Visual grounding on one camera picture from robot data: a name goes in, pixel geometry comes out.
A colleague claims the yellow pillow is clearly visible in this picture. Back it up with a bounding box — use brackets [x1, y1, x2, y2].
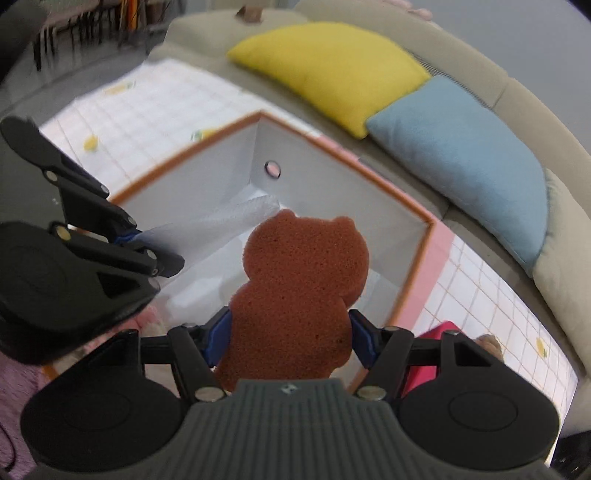
[227, 21, 432, 139]

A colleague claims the white cloth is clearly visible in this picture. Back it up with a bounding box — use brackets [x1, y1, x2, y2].
[139, 194, 282, 259]

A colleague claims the pink plush toy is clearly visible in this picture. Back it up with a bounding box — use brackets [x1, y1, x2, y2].
[390, 0, 435, 21]

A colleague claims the orange-rimmed white storage box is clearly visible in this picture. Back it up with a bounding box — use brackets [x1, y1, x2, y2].
[44, 111, 437, 393]

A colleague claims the brown plush bear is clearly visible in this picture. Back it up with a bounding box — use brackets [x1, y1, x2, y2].
[473, 335, 504, 360]

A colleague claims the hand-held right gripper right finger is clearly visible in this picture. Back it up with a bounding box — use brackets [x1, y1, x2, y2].
[348, 309, 504, 400]

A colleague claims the beige pillow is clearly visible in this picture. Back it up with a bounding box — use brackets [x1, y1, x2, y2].
[532, 168, 591, 365]

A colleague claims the checked lemon-print blanket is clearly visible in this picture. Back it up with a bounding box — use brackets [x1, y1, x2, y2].
[39, 60, 580, 416]

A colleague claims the beige sofa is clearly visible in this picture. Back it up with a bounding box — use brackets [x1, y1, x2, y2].
[152, 0, 591, 365]

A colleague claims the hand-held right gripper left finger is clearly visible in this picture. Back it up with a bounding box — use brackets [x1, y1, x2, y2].
[99, 307, 232, 402]

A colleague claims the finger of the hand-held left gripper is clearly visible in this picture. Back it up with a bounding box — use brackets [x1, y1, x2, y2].
[48, 222, 185, 309]
[0, 116, 140, 245]

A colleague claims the brown bear-shaped sponge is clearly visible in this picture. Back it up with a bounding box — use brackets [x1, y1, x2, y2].
[217, 209, 370, 393]

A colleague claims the pink fuzzy cloth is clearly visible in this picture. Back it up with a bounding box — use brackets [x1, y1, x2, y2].
[0, 355, 51, 480]

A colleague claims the light blue pillow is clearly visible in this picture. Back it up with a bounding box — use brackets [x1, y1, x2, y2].
[366, 75, 552, 278]

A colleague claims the pale pink soft toy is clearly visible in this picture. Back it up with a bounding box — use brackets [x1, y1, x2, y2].
[134, 305, 171, 340]

